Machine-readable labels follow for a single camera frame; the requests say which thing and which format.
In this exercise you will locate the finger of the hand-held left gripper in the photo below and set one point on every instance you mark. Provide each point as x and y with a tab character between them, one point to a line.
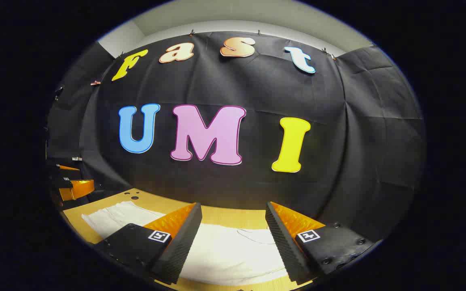
77	189
68	167

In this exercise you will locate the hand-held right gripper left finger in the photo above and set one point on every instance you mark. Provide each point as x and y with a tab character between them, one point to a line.
180	246

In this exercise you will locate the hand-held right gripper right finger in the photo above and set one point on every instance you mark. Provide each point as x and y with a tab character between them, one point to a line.
285	246

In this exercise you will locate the white jeans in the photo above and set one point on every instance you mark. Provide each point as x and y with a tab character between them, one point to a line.
225	250

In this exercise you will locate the black backdrop cloth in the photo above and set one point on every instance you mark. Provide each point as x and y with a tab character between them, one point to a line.
257	89

